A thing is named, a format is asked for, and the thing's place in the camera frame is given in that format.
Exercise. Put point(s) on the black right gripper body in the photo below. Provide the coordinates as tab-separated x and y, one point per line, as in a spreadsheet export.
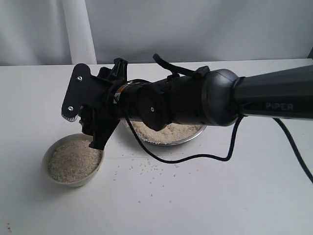
105	96

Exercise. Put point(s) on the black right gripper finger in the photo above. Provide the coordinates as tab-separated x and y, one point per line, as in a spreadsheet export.
98	124
77	92

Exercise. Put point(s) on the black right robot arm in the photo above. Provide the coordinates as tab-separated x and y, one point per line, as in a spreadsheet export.
226	96

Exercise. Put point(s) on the rice in white bowl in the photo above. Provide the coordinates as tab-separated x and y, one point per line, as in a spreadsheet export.
73	161

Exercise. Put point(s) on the white ceramic bowl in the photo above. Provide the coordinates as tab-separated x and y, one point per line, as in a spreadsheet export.
58	143

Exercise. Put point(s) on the rice on steel plate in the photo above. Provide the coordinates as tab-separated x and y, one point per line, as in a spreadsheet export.
172	134

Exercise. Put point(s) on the spilled rice grains on table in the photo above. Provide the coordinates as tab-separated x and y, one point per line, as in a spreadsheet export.
145	179

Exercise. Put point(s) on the white backdrop curtain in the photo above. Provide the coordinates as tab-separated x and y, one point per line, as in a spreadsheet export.
59	32

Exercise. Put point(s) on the round steel plate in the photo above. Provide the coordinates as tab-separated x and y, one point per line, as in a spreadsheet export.
167	112

